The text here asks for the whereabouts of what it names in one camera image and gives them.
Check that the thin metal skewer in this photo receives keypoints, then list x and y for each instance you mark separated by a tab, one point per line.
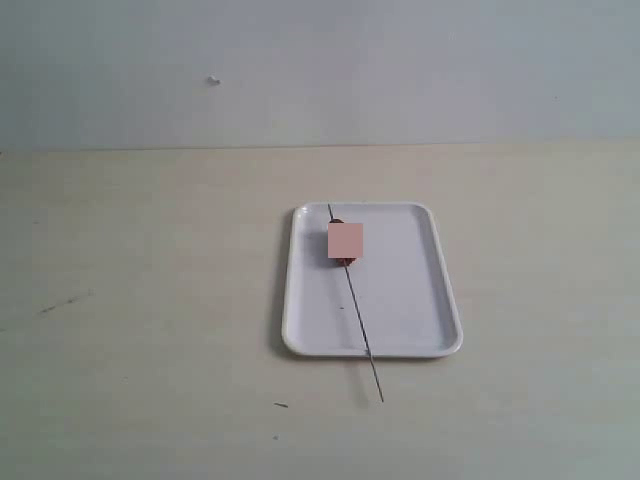
364	335

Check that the white rectangular plastic tray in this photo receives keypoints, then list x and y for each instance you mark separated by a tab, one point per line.
401	283

